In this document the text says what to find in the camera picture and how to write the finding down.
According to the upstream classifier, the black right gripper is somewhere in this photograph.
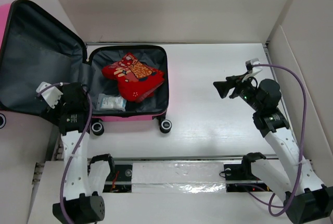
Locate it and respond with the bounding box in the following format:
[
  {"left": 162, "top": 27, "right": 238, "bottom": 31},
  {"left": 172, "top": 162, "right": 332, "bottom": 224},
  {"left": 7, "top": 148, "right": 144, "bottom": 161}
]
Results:
[{"left": 212, "top": 72, "right": 263, "bottom": 112}]

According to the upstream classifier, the red patterned cloth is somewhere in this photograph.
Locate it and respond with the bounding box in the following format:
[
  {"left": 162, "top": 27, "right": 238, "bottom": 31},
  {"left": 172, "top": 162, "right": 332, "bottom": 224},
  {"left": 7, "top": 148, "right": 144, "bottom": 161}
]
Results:
[{"left": 101, "top": 53, "right": 165, "bottom": 103}]

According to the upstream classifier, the pink kids suitcase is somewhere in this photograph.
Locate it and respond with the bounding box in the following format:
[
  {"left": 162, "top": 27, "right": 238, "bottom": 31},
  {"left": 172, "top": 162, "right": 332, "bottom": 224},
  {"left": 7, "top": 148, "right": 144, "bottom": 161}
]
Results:
[{"left": 1, "top": 0, "right": 172, "bottom": 136}]

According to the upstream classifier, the white blue tissue pack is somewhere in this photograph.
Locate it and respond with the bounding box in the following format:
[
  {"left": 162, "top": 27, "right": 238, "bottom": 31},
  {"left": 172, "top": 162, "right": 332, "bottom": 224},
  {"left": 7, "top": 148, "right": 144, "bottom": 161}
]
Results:
[{"left": 96, "top": 94, "right": 127, "bottom": 111}]

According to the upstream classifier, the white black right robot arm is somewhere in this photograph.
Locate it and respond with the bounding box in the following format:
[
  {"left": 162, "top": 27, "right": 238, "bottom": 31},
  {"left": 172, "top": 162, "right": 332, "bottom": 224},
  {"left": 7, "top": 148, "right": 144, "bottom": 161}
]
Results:
[{"left": 213, "top": 76, "right": 332, "bottom": 223}]

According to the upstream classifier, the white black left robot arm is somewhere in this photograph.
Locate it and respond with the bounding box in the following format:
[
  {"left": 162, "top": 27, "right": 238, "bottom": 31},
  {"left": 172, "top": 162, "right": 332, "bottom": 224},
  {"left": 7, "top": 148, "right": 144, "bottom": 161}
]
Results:
[{"left": 36, "top": 82, "right": 116, "bottom": 223}]

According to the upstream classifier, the white side board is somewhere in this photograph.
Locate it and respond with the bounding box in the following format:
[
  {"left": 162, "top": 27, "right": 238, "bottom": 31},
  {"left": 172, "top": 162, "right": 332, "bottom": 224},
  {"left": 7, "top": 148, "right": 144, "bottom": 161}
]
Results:
[{"left": 268, "top": 26, "right": 332, "bottom": 160}]

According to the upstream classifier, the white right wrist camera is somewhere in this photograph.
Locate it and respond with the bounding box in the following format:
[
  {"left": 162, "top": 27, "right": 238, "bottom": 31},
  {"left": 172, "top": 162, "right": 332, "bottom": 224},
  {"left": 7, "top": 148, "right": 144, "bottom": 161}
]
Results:
[{"left": 241, "top": 58, "right": 262, "bottom": 82}]

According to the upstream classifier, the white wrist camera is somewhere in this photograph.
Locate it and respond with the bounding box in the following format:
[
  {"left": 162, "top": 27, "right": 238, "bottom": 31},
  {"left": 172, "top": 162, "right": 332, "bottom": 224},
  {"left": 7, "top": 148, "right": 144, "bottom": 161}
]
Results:
[
  {"left": 36, "top": 82, "right": 64, "bottom": 109},
  {"left": 241, "top": 58, "right": 262, "bottom": 82}
]

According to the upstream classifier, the metal base rail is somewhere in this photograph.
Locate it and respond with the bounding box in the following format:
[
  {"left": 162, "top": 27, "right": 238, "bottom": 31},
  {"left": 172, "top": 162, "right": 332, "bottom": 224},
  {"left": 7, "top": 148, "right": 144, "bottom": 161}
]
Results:
[{"left": 103, "top": 160, "right": 270, "bottom": 194}]

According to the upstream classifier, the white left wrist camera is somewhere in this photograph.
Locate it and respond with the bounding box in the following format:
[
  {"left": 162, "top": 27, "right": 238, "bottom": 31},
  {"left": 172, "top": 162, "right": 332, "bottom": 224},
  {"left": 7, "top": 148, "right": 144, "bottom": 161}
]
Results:
[{"left": 36, "top": 82, "right": 64, "bottom": 109}]

